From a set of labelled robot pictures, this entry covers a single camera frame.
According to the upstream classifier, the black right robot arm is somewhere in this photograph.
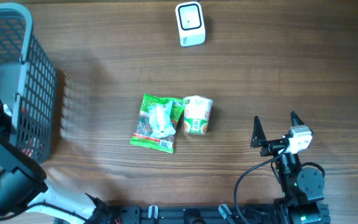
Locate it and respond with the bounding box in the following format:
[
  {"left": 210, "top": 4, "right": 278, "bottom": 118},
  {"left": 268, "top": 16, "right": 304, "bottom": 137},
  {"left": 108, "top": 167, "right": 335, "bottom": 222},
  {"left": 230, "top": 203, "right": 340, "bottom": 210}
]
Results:
[{"left": 250, "top": 111, "right": 331, "bottom": 224}]

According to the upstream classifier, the cup noodles container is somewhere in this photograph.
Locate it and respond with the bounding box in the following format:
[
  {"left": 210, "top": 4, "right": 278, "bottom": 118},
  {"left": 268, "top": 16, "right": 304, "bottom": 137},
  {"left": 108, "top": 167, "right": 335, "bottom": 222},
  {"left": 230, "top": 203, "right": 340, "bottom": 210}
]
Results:
[{"left": 183, "top": 95, "right": 213, "bottom": 135}]

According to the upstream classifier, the black right camera cable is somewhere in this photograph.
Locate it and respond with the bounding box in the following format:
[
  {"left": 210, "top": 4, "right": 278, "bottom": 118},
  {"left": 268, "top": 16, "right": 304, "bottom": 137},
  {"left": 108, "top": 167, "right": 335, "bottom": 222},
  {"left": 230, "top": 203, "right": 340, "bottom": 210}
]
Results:
[{"left": 234, "top": 146, "right": 291, "bottom": 224}]

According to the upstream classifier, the light blue candy packet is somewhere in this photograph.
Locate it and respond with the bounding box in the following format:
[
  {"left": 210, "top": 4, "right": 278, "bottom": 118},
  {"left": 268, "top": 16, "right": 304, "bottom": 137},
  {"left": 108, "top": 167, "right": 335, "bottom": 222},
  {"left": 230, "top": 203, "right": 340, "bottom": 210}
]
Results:
[{"left": 148, "top": 101, "right": 176, "bottom": 138}]

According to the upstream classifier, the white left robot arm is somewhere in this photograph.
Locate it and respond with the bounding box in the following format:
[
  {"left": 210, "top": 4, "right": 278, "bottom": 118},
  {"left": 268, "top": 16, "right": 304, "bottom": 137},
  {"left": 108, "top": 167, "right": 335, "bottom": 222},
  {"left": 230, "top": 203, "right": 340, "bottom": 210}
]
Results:
[{"left": 0, "top": 137, "right": 120, "bottom": 223}]

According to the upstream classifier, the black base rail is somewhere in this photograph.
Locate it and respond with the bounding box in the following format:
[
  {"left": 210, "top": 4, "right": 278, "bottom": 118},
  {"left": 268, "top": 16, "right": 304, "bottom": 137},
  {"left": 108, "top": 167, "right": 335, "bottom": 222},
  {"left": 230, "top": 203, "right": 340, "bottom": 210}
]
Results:
[{"left": 53, "top": 203, "right": 331, "bottom": 224}]

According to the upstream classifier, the dark grey plastic basket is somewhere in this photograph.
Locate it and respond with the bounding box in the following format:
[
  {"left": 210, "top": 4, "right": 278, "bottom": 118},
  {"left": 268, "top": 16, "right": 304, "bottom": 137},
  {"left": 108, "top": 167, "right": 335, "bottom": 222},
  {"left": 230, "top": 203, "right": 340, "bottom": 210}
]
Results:
[{"left": 0, "top": 3, "right": 57, "bottom": 164}]

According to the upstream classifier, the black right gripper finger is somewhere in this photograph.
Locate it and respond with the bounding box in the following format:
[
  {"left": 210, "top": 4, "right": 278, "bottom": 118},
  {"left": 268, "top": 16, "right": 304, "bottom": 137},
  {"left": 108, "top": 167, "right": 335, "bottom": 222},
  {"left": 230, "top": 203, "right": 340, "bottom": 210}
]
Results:
[
  {"left": 250, "top": 116, "right": 267, "bottom": 147},
  {"left": 290, "top": 111, "right": 314, "bottom": 134}
]

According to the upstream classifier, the white barcode scanner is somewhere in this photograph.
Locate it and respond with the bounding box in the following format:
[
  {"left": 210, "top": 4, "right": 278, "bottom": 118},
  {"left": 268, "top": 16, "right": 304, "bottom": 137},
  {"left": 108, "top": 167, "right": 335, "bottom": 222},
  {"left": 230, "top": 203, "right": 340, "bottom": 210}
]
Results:
[{"left": 175, "top": 1, "right": 206, "bottom": 47}]

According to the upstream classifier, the green snack bag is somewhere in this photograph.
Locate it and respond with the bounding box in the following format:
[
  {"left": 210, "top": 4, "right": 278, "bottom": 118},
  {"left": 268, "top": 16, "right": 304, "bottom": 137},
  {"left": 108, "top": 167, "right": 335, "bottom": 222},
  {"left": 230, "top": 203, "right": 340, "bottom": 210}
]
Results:
[{"left": 130, "top": 94, "right": 184, "bottom": 154}]

